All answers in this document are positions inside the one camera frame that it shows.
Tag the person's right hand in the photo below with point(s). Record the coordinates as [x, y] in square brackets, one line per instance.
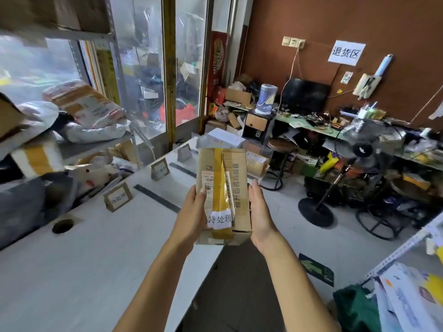
[261, 224]

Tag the person's left hand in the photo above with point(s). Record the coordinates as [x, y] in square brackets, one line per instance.
[190, 224]

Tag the parcel with yellow tape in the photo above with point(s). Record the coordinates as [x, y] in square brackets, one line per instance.
[238, 190]

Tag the small taped cardboard parcel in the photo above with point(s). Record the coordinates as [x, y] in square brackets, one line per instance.
[258, 165]

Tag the brown cardboard sign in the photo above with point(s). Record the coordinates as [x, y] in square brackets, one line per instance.
[117, 197]
[184, 153]
[160, 169]

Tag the white box parcel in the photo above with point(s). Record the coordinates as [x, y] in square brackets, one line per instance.
[225, 136]

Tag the person's left forearm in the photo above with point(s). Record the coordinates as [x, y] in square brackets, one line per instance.
[152, 293]

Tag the person's right forearm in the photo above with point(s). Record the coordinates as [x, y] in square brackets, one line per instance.
[301, 293]

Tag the black standing fan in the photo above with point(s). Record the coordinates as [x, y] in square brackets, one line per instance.
[315, 212]

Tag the green floor sticker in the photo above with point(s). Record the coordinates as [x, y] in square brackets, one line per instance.
[316, 269]

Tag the round brown stool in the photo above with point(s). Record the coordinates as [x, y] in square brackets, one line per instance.
[281, 145]

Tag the yellow plastic bottle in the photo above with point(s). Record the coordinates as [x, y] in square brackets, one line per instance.
[328, 164]

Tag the tall narrow cardboard piece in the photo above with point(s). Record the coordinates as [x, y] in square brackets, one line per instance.
[127, 152]

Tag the small water dispenser cabinet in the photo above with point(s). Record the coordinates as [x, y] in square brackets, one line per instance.
[258, 126]

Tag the beige storage basket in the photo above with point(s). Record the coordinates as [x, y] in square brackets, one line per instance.
[93, 179]

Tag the cluttered green desk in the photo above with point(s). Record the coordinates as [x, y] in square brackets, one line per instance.
[301, 122]

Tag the red cloth heap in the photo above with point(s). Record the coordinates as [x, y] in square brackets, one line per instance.
[183, 112]

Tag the green cloth bag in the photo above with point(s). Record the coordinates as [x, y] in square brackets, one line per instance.
[356, 311]

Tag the open cardboard box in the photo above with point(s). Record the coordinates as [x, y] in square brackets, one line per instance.
[238, 96]

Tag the white woven sack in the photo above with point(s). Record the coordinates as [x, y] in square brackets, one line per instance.
[97, 133]

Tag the black monitor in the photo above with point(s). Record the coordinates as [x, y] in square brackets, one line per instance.
[304, 96]

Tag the orange white wrapped bundle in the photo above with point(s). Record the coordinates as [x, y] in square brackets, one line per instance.
[86, 103]

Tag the tall red box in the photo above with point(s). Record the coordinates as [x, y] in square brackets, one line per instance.
[217, 65]

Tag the black plastic bag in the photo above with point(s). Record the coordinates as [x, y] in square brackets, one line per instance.
[64, 122]

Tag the white printed plastic bags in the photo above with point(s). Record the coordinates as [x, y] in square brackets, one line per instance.
[405, 300]

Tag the dark grey plastic mailer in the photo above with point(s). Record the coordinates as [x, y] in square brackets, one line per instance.
[27, 210]

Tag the white foam box yellow tape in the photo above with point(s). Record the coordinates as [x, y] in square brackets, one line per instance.
[34, 159]

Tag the large yellow-taped cardboard box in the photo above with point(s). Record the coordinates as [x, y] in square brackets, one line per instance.
[8, 117]

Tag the grey metal shelf rack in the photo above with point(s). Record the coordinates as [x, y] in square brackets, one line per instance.
[86, 37]

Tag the cardboard box on rack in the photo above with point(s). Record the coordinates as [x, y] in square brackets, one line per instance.
[24, 10]
[86, 12]

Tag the glass storefront with taped frame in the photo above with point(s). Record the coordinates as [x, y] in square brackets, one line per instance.
[169, 65]

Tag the white wall tool holder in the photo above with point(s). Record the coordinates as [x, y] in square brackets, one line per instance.
[367, 84]

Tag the beige wall socket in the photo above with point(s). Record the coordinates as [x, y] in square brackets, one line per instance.
[293, 42]

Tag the white paper wall notice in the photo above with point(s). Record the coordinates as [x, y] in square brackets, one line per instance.
[346, 52]

